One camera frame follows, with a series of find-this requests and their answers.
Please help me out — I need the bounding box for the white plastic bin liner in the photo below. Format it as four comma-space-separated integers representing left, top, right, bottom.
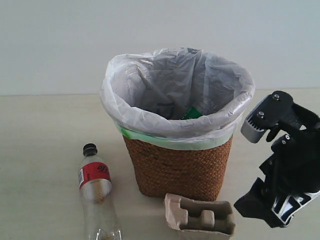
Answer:
100, 47, 255, 151

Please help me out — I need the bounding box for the clear bottle red label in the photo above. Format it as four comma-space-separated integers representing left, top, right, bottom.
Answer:
78, 143, 123, 240

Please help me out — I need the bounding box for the grey cardboard pulp tray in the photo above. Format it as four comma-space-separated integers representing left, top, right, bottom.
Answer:
164, 193, 236, 240

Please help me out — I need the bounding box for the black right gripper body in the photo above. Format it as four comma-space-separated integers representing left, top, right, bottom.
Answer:
258, 103, 320, 223

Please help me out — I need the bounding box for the clear bottle green cap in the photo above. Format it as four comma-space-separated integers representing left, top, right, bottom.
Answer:
181, 96, 219, 120

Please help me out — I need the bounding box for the woven brown wicker basket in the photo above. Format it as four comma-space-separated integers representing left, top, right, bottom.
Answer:
123, 137, 232, 201

